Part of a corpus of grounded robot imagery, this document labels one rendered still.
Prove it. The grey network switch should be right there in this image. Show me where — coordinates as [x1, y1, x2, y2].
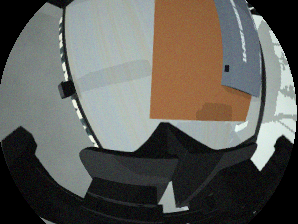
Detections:
[214, 0, 262, 98]

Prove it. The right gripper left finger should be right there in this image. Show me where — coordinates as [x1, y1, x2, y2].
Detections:
[79, 122, 179, 204]

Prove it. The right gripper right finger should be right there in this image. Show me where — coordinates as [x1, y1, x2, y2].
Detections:
[165, 122, 258, 208]

